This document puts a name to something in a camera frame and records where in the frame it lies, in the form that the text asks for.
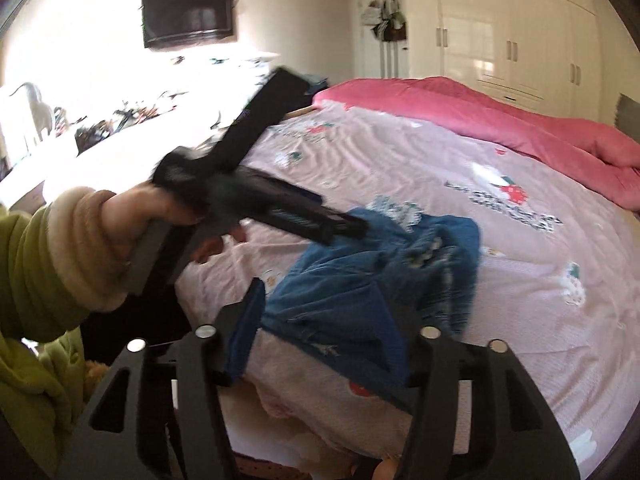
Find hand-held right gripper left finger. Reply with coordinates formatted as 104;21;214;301
57;277;267;480

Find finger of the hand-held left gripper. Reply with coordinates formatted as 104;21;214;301
250;204;369;247
239;167;327;212

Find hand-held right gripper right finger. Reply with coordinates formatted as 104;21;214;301
397;310;581;480

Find blue pants with lace trim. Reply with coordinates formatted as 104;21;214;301
262;195;483;411

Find person's left hand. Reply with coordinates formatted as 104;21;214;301
107;182;248;266

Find printed pink bedsheet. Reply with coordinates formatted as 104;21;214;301
172;100;640;476

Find cluttered white dresser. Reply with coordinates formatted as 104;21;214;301
0;50;282;188

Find white door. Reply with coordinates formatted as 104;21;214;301
351;0;412;81

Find hanging bags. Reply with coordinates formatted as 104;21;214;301
361;0;408;43

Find pink quilt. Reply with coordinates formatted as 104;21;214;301
312;76;640;207

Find person's green jacket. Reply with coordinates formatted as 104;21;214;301
0;330;103;476

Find white wardrobe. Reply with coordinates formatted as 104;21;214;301
400;0;603;116

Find grey headboard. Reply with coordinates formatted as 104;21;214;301
615;93;640;137

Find black wall television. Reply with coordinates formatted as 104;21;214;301
141;0;235;50

